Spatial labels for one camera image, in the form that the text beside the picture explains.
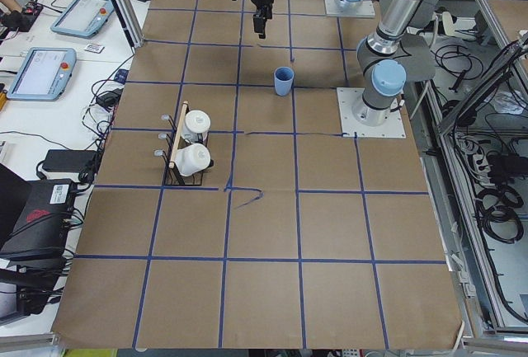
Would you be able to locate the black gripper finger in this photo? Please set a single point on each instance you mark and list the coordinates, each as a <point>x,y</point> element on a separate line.
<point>268,8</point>
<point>259,23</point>

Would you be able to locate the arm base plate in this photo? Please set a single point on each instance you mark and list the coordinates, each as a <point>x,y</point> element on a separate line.
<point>366,10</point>
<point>360,121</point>

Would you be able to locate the teach pendant near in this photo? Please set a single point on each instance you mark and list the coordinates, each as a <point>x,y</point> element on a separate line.
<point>44,74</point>

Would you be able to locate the black power adapter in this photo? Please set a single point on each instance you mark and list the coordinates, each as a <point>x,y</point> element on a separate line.
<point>65,161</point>

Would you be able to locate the black wire cup rack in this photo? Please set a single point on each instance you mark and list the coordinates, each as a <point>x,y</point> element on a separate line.
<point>175,141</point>

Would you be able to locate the black laptop computer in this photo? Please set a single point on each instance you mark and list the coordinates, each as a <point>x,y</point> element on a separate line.
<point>34,216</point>

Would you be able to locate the white mug lower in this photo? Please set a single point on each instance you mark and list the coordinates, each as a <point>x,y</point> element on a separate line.
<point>189,160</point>

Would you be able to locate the teach pendant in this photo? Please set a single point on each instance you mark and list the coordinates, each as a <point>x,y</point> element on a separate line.
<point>83,18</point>
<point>44,74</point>

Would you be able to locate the teach pendant far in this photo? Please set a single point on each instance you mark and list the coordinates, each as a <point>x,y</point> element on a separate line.
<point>83,18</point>

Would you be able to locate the white mug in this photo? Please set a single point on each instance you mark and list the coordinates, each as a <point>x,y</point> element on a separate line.
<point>189,160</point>
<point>196,126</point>

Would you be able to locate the light blue plastic cup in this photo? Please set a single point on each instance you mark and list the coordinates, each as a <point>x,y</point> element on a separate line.
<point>283,80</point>

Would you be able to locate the white mug upper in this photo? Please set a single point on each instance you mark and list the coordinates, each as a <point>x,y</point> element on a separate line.
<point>196,126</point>

